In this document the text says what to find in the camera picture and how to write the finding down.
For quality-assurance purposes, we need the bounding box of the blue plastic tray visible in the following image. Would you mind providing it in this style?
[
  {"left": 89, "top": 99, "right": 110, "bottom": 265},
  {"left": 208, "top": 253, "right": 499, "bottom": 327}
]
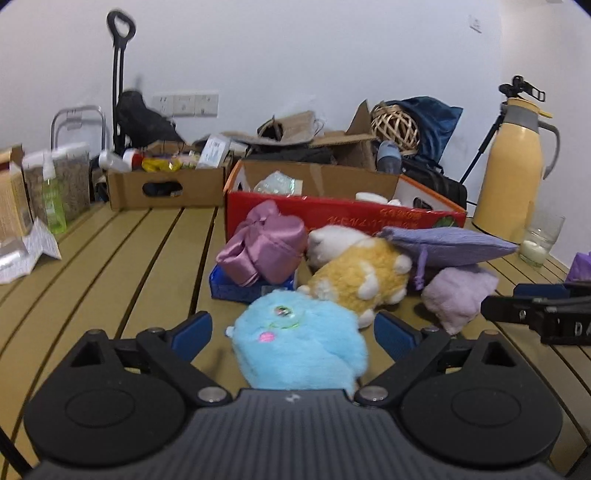
[{"left": 208, "top": 265, "right": 297, "bottom": 304}]

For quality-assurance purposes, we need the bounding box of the black bag on trolley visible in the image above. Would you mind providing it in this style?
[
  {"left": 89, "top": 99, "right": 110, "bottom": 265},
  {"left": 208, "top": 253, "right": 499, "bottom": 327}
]
[{"left": 115, "top": 90, "right": 183, "bottom": 149}]

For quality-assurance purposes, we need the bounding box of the silver metal chair frame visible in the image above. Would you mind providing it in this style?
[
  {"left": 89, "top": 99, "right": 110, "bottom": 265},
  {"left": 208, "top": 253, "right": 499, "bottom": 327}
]
[{"left": 49, "top": 105, "right": 108, "bottom": 150}]

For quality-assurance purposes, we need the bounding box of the yellow white plush hamster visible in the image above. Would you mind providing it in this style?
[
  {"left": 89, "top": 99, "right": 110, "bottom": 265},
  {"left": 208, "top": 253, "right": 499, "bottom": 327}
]
[{"left": 297, "top": 225, "right": 413, "bottom": 329}]

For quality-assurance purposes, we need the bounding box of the lilac fluffy towel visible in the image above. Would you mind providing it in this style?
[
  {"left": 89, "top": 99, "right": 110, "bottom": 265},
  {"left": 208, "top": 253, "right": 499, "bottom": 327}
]
[{"left": 421, "top": 265, "right": 499, "bottom": 335}]

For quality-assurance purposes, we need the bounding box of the small brown cardboard tray box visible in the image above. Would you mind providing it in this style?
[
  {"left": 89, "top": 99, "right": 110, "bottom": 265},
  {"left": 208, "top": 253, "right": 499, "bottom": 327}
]
[{"left": 106, "top": 141, "right": 233, "bottom": 210}]

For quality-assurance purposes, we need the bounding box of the white wall socket strip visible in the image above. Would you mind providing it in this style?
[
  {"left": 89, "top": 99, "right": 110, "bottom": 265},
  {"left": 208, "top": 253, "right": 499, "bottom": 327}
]
[{"left": 150, "top": 92, "right": 219, "bottom": 118}]

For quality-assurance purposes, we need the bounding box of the woven rattan ball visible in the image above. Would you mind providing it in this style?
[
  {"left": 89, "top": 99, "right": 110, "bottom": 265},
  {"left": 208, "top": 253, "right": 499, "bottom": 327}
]
[{"left": 370, "top": 102, "right": 421, "bottom": 156}]

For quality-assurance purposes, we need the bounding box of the black suitcase bag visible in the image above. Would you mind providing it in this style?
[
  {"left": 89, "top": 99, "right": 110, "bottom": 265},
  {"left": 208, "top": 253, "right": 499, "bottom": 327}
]
[{"left": 402, "top": 158, "right": 468, "bottom": 209}]

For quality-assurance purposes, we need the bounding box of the red orange cardboard box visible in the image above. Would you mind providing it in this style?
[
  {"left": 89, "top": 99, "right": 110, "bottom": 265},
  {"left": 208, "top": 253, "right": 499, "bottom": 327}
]
[{"left": 224, "top": 160, "right": 467, "bottom": 238}]

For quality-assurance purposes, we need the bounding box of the light blue plush toy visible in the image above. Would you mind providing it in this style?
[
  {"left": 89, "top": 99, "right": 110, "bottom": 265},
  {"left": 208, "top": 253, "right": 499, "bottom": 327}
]
[{"left": 225, "top": 290, "right": 369, "bottom": 396}]

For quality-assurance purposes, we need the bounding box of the blue lid water bottle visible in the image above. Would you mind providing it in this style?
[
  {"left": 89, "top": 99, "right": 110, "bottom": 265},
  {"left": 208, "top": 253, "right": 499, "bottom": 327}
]
[{"left": 376, "top": 141, "right": 402, "bottom": 175}]

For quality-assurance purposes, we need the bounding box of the purple linen sachet pouch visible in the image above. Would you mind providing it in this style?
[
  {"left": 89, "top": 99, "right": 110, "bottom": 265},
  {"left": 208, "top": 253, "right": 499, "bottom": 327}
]
[{"left": 378, "top": 226, "right": 518, "bottom": 291}]

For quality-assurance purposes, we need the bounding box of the yellow thermos jug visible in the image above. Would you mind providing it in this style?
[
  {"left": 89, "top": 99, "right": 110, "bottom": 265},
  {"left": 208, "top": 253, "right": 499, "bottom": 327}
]
[{"left": 473, "top": 98, "right": 561, "bottom": 244}]

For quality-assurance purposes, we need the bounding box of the clear iridescent plastic bag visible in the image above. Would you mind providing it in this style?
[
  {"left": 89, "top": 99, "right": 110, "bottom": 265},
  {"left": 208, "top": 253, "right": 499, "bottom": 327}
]
[{"left": 253, "top": 171, "right": 303, "bottom": 196}]

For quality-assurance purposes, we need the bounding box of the black camera tripod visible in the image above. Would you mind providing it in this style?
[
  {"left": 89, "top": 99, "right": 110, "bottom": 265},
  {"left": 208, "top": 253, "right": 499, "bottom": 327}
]
[{"left": 459, "top": 74, "right": 547, "bottom": 186}]

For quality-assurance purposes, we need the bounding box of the glass with white candle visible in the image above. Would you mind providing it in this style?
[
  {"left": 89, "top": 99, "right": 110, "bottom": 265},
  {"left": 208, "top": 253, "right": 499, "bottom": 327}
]
[{"left": 519, "top": 210, "right": 565, "bottom": 268}]

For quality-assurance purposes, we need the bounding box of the clear grain container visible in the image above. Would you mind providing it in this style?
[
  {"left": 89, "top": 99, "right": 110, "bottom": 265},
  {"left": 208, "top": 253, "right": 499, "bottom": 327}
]
[{"left": 21, "top": 143, "right": 90, "bottom": 223}]

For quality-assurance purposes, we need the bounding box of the pink satin bow scrunchie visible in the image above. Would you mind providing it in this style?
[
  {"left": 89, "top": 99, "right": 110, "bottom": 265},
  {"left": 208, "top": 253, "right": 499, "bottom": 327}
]
[{"left": 216, "top": 200, "right": 308, "bottom": 287}]

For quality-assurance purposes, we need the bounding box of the purple tissue box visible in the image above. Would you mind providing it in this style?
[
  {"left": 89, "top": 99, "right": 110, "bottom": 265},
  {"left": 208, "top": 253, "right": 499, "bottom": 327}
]
[{"left": 566, "top": 252, "right": 591, "bottom": 282}]

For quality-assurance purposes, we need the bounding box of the dark blue velvet cloth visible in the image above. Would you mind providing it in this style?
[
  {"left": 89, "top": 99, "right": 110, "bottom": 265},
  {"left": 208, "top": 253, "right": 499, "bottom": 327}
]
[{"left": 385, "top": 96, "right": 464, "bottom": 164}]

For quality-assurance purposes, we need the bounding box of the green soap bottle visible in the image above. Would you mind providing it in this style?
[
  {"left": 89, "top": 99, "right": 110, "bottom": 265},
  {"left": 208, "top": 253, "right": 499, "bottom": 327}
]
[{"left": 42, "top": 152, "right": 67, "bottom": 235}]

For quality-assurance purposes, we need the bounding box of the white paper packet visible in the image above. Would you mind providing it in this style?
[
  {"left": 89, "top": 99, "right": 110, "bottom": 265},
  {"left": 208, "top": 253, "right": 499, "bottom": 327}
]
[{"left": 0, "top": 219, "right": 61, "bottom": 285}]

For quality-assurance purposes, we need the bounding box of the large open cardboard box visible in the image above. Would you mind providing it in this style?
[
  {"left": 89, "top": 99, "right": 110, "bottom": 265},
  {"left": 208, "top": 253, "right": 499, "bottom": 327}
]
[{"left": 238, "top": 102, "right": 376, "bottom": 171}]

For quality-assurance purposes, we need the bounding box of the white sock bundle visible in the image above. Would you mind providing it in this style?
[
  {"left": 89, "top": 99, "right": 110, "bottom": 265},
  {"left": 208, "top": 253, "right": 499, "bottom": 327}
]
[{"left": 356, "top": 192, "right": 402, "bottom": 207}]

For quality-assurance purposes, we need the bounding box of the beige carton box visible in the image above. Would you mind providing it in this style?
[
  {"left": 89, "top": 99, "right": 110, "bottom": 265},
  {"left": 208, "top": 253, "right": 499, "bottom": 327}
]
[{"left": 0, "top": 145, "right": 33, "bottom": 241}]

